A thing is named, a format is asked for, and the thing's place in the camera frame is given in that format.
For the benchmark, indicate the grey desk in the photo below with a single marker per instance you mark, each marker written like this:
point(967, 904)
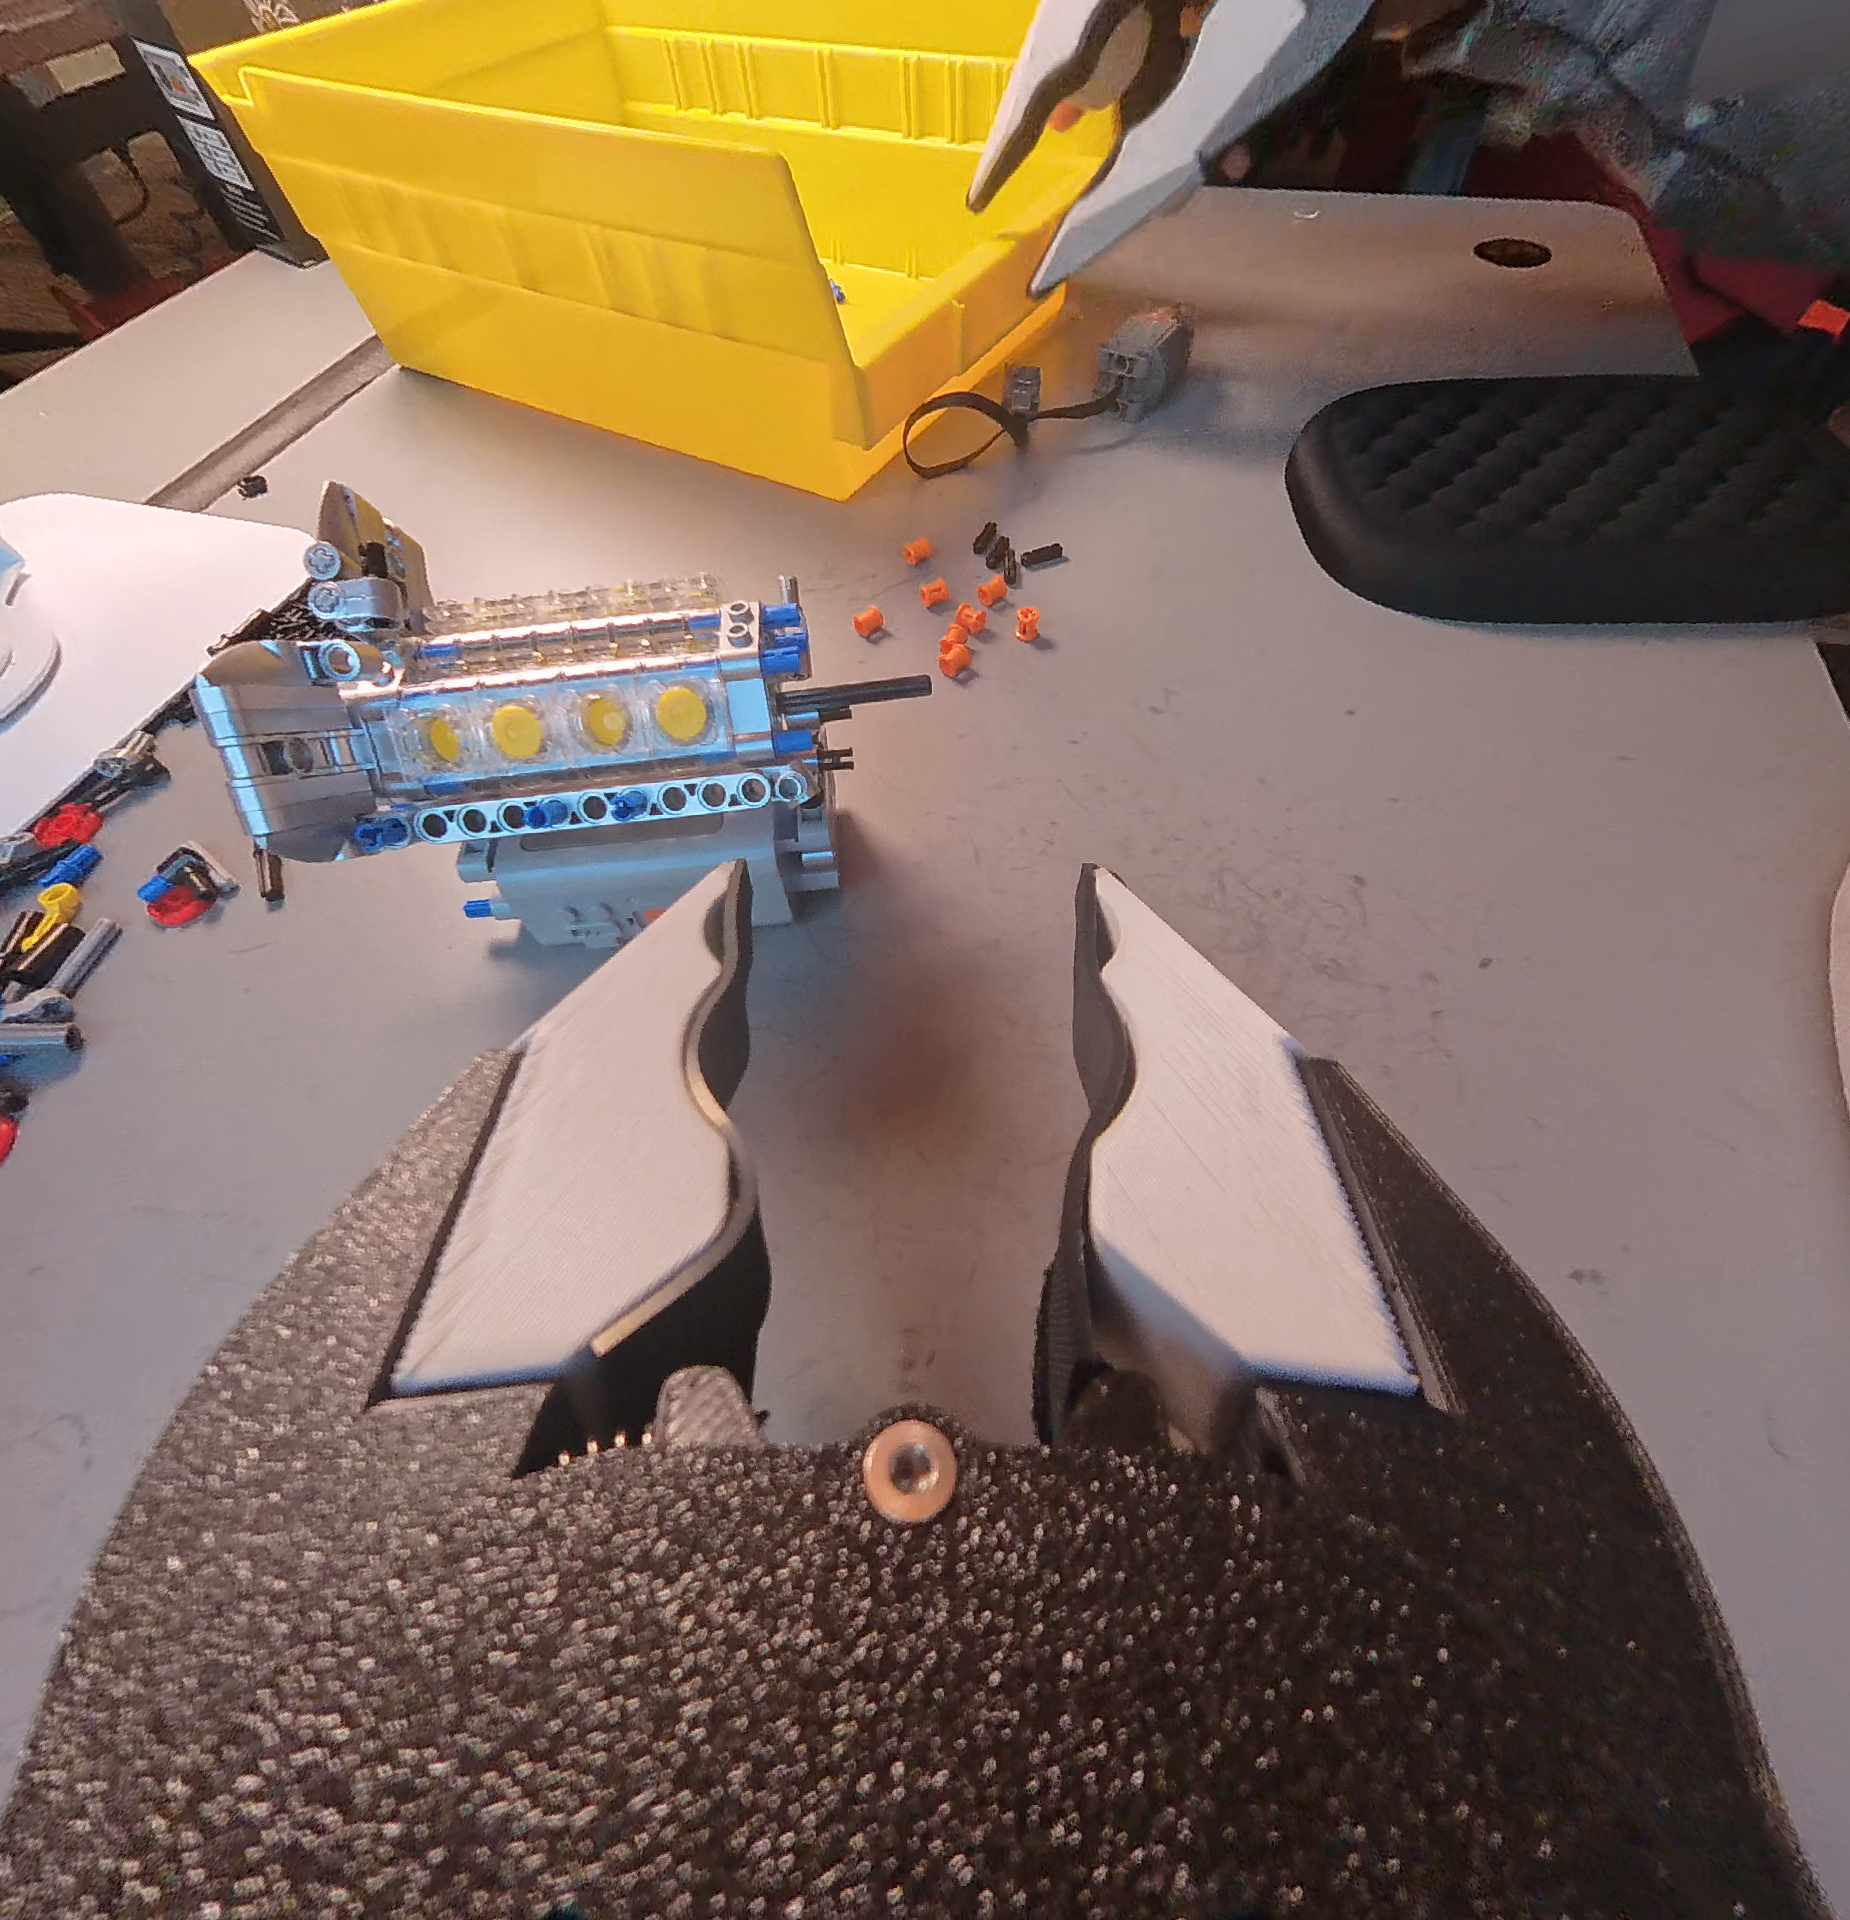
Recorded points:
point(1466, 902)

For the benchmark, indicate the yellow plastic bin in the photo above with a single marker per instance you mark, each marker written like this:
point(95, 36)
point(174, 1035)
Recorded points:
point(566, 212)

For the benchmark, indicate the white book stand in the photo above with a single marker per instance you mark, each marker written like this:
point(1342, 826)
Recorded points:
point(116, 631)

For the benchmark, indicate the toy brick engine model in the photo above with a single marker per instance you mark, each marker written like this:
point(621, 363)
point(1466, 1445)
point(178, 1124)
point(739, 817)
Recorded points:
point(535, 720)

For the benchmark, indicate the red cloth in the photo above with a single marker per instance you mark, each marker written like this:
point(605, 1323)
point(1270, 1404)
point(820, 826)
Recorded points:
point(1795, 295)

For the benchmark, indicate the black toy set box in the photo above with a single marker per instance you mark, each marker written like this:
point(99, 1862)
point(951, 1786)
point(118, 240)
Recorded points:
point(222, 136)

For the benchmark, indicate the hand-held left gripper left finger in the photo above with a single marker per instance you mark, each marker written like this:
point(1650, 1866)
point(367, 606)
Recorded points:
point(596, 1200)

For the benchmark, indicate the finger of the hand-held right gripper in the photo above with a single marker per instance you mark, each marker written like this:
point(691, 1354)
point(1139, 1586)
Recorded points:
point(1213, 136)
point(1052, 92)

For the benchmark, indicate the black wrist pad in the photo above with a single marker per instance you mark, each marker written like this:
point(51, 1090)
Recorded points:
point(1587, 497)

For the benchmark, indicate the cluster of orange bushes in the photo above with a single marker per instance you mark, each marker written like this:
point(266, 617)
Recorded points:
point(956, 616)

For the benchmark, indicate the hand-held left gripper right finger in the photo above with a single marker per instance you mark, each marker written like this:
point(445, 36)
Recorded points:
point(1241, 1200)

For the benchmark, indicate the pile of coloured brick parts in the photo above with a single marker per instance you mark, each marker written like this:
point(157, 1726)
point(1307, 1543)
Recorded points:
point(56, 961)

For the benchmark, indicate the grey toy motor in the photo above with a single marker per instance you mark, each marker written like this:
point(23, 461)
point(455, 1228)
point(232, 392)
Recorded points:
point(1147, 355)

